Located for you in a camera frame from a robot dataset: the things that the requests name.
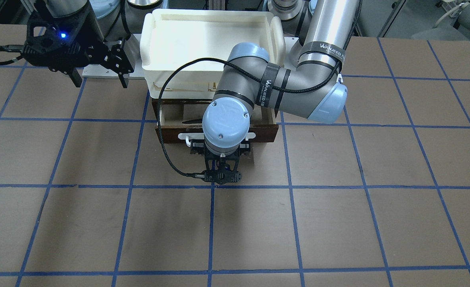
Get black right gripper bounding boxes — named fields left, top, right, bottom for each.
left=22, top=8, right=129, bottom=88

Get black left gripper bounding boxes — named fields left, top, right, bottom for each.
left=191, top=139, right=251, bottom=171

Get white drawer handle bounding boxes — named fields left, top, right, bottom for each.
left=178, top=132, right=256, bottom=147

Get orange grey handled scissors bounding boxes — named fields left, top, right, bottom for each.
left=182, top=118, right=203, bottom=125

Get wooden drawer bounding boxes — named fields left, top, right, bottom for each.
left=159, top=99, right=279, bottom=144

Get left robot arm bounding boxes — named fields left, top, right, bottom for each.
left=202, top=0, right=362, bottom=176

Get white plastic storage box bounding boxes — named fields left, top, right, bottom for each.
left=140, top=9, right=286, bottom=99

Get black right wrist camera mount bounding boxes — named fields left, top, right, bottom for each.
left=100, top=38, right=136, bottom=75

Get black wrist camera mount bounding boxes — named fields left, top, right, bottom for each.
left=202, top=158, right=242, bottom=184
left=100, top=38, right=136, bottom=75

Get black braided cable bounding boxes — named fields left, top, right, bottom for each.
left=157, top=58, right=341, bottom=178

